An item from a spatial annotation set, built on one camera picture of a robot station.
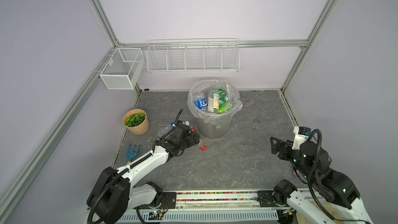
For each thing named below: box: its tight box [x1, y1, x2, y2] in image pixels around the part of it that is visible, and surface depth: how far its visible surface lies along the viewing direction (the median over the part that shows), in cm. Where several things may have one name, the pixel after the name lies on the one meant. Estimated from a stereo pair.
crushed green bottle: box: [217, 88, 230, 105], surface depth 88 cm
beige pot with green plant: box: [122, 108, 150, 136], surface depth 93 cm
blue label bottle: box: [193, 92, 208, 111], surface depth 79 cm
